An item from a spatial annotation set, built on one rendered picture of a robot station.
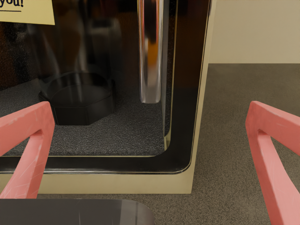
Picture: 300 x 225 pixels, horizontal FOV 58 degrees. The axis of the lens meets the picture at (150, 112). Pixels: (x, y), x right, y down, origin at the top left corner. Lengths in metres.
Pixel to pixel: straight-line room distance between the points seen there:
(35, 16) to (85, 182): 0.21
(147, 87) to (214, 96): 0.38
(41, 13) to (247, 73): 0.52
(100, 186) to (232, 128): 0.24
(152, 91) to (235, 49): 0.56
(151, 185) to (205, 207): 0.07
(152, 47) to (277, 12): 0.59
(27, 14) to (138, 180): 0.22
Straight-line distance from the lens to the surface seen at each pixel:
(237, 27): 0.72
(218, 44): 0.72
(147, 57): 0.18
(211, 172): 0.40
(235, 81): 0.63
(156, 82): 0.19
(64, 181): 0.36
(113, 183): 0.35
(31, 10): 0.24
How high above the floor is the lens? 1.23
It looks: 35 degrees down
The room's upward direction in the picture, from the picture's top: straight up
